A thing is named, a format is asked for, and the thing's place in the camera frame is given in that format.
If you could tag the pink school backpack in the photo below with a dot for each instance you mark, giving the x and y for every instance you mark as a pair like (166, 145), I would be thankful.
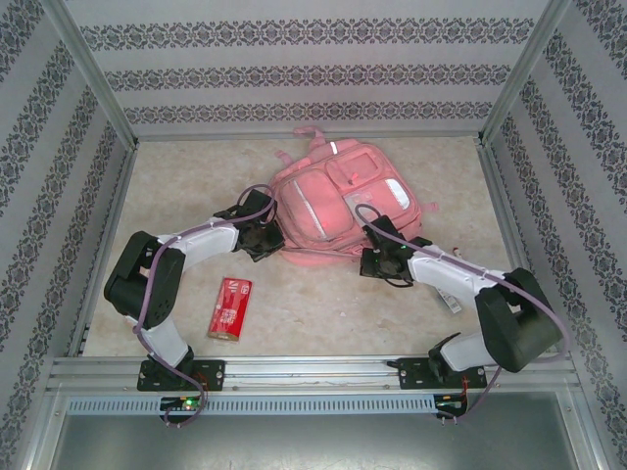
(313, 205)

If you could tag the white marker with red cap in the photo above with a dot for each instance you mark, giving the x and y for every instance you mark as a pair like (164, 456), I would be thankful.
(449, 302)

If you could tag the red tissue packet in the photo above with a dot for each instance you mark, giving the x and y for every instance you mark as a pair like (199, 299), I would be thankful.
(229, 308)

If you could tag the grey metal sheet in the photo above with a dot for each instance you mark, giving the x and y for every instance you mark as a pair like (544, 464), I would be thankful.
(313, 445)

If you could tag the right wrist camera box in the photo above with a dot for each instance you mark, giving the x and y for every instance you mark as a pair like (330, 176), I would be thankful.
(383, 232)

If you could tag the small circuit board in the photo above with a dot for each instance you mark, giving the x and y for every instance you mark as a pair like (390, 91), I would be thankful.
(448, 402)
(183, 404)

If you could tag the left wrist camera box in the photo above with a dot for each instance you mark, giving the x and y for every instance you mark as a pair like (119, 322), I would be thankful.
(257, 204)

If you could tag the aluminium frame post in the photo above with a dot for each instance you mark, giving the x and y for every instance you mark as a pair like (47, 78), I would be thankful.
(523, 68)
(90, 68)

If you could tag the aluminium back rail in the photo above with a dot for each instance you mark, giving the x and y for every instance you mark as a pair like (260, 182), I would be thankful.
(220, 136)

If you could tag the aluminium mounting rail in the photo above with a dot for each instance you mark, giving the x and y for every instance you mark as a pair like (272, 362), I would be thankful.
(313, 374)

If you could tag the aluminium side rail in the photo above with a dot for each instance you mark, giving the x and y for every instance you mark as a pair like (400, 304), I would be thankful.
(500, 196)
(119, 196)

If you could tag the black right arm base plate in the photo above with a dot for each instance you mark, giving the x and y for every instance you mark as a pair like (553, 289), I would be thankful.
(411, 372)

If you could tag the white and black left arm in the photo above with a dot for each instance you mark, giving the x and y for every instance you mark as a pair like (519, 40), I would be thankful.
(206, 240)

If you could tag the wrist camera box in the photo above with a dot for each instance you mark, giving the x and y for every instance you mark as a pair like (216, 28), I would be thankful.
(383, 232)
(257, 204)

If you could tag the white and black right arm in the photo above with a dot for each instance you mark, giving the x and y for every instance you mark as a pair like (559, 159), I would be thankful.
(441, 271)

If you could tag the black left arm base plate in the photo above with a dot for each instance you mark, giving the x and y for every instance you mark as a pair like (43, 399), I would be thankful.
(213, 374)

